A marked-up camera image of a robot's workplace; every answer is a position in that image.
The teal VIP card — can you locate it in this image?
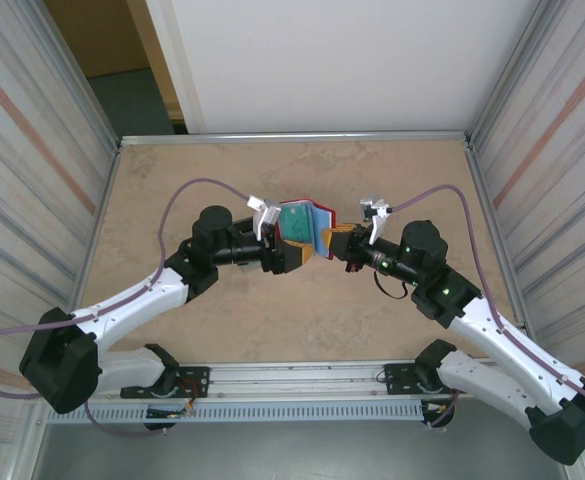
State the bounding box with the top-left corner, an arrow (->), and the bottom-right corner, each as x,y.
277,201 -> 319,247

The red leather card holder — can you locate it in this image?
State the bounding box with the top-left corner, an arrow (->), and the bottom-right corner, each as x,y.
270,198 -> 337,262

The blue card in sleeve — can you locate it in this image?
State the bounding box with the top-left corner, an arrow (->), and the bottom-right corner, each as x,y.
311,207 -> 334,260

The translucent ribbed side panel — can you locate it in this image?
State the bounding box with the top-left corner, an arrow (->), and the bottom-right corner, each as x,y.
0,0 -> 118,436
471,0 -> 585,426

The small green circuit board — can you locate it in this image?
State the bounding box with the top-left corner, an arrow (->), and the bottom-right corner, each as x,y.
145,403 -> 197,419

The grey metal lower shelf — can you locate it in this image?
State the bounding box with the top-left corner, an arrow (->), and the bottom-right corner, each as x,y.
31,422 -> 573,480

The brown wooden door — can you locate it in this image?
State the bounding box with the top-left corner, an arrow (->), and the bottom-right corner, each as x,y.
43,0 -> 183,121

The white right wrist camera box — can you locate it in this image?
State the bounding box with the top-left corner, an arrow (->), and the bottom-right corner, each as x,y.
359,196 -> 392,246

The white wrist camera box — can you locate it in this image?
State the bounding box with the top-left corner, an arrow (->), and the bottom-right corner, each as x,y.
359,196 -> 392,246
245,194 -> 286,241

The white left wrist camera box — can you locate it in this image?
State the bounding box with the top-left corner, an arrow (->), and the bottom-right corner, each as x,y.
245,194 -> 286,241

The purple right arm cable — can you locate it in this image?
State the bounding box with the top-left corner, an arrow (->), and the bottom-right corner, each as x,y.
386,184 -> 585,430

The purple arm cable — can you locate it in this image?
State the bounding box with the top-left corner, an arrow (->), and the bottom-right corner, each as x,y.
0,178 -> 253,439
386,184 -> 585,430

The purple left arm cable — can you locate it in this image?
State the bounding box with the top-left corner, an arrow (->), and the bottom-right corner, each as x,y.
0,178 -> 253,439

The aluminium side rail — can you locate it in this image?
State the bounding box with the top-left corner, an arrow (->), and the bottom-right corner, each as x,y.
464,142 -> 529,332
74,144 -> 123,314

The aluminium cross rail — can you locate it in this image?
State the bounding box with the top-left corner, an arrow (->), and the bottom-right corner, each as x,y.
118,130 -> 475,147

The wide aluminium mounting rail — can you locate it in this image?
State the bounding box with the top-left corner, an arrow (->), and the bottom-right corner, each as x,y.
34,359 -> 478,407

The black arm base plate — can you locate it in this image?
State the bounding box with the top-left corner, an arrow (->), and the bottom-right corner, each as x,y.
382,362 -> 443,397
120,366 -> 211,400

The grey slotted cable duct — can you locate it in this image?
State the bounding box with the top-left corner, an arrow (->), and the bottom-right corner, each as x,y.
45,401 -> 426,425

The aluminium frame post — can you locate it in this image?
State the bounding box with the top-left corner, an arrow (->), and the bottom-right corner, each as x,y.
469,0 -> 558,146
19,0 -> 123,151

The white door frame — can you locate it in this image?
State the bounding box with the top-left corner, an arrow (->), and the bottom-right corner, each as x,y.
125,0 -> 207,135

